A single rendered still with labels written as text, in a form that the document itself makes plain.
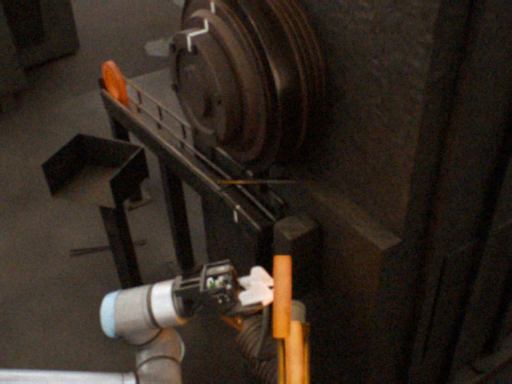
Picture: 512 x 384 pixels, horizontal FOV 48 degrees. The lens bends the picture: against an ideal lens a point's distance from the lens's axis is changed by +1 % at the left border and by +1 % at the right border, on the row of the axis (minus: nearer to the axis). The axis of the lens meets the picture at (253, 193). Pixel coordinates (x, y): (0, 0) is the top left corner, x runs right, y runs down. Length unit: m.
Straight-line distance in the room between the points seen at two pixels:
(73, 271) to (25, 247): 0.31
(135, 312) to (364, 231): 0.54
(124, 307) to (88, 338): 1.17
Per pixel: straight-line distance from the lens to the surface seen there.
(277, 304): 1.07
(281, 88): 1.23
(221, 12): 1.30
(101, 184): 2.02
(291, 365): 1.22
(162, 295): 1.14
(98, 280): 2.53
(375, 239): 1.32
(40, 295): 2.56
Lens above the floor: 1.77
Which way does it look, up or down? 39 degrees down
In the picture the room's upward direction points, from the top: 3 degrees counter-clockwise
